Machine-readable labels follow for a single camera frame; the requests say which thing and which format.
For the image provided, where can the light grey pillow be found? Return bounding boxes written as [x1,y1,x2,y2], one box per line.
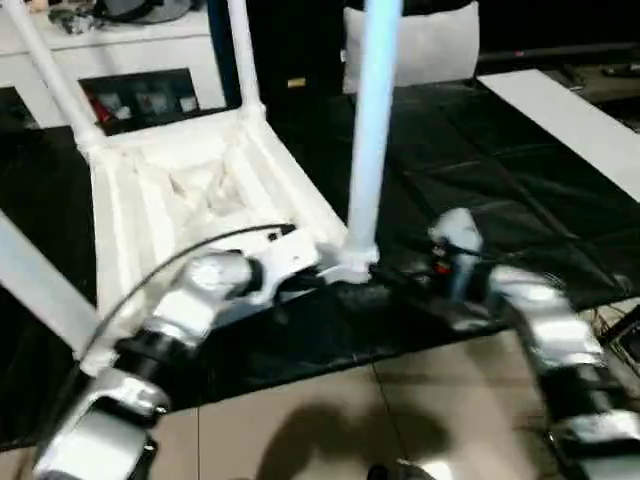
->
[341,2,482,95]

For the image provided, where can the white plastic table leg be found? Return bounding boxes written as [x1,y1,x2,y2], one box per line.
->
[227,0,268,123]
[0,214,103,359]
[342,0,404,273]
[2,0,107,153]

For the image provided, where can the grey round helmet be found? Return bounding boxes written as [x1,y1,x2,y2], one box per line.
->
[95,0,201,23]

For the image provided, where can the white plastic table top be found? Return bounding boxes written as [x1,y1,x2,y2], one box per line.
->
[78,104,383,373]

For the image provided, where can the white glass-door cabinet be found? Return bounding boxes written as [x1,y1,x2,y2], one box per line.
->
[0,0,233,129]

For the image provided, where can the white flat board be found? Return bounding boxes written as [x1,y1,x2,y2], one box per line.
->
[476,68,640,205]

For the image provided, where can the small clutter pile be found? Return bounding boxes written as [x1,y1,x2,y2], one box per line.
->
[46,5,99,31]

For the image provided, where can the tangled floor cables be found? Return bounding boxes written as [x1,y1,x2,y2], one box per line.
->
[590,300,640,376]

